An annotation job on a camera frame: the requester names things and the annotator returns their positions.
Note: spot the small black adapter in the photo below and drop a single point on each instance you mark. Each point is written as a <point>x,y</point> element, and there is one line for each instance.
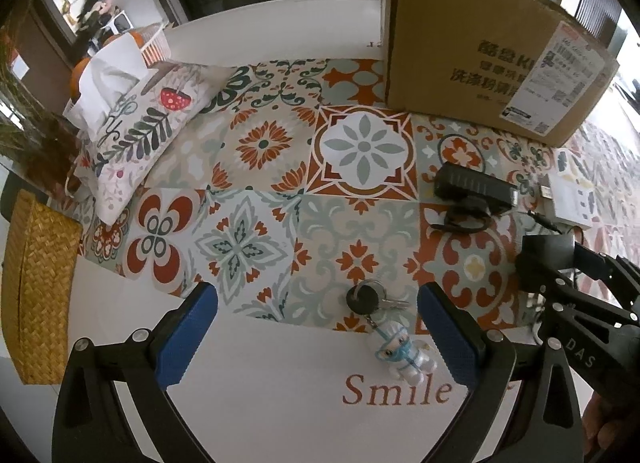
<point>474,198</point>

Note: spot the white basket of oranges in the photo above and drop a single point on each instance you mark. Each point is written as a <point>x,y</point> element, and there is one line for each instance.
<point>119,64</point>

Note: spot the patterned tissue pouch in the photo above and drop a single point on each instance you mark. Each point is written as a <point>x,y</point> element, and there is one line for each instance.
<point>122,141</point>

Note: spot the glass vase with dried flowers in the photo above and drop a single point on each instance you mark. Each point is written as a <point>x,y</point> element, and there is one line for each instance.
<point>41,143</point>

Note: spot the person's right hand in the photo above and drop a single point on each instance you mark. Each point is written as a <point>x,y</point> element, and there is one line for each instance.
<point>606,430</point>

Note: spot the cardboard box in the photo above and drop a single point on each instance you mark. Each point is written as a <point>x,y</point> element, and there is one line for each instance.
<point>523,66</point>

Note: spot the white card box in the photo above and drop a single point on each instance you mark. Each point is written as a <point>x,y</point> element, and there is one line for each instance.
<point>567,201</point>

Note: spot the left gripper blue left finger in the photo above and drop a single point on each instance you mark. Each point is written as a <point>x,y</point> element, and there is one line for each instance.
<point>90,424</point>

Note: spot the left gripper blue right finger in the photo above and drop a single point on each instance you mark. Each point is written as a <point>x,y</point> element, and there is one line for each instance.
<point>544,424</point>

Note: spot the astronaut keychain with keys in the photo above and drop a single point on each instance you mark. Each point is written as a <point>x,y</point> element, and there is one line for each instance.
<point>407,359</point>

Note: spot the patterned table runner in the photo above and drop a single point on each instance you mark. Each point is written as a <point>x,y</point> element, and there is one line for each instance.
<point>296,183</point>

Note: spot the white shoe rack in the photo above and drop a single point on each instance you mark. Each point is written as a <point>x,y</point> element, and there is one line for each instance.
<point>97,27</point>

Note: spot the woven straw box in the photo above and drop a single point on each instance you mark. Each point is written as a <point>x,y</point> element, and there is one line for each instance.
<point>37,277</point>

